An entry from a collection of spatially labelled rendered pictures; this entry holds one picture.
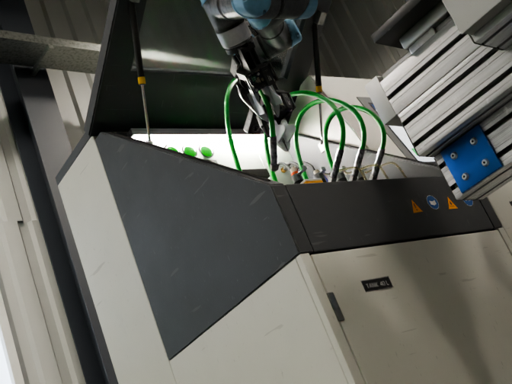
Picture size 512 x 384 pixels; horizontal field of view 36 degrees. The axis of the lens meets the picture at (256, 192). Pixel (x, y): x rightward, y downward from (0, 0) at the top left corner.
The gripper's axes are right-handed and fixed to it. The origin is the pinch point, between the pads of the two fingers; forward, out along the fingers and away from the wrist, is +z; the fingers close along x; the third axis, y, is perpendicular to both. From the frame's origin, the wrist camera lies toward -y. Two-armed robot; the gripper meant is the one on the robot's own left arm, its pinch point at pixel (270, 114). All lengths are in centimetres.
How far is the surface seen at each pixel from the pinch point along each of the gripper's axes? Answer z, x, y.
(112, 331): 38, -61, -21
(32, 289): 162, -113, -404
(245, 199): 4.2, -20.8, 26.8
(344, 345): 27, -23, 58
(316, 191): 9.2, -7.3, 32.0
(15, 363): 184, -146, -354
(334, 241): 17.1, -11.0, 40.5
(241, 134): 16.9, 2.3, -46.2
